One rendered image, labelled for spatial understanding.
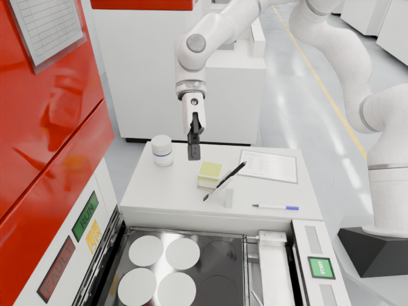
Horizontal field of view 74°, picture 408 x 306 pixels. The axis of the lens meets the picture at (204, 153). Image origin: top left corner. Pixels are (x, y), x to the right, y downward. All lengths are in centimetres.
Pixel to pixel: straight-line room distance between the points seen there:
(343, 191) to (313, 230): 166
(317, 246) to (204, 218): 33
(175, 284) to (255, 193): 37
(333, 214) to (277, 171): 134
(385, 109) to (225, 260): 62
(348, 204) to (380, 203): 147
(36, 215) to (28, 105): 16
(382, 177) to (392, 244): 19
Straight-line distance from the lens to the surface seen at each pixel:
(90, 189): 71
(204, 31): 70
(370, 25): 697
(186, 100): 70
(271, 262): 86
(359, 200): 249
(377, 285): 101
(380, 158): 94
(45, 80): 47
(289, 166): 103
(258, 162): 101
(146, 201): 88
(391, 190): 93
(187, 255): 83
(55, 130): 49
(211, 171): 86
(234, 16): 83
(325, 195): 241
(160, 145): 93
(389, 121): 91
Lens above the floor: 161
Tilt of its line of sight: 38 degrees down
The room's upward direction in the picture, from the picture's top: straight up
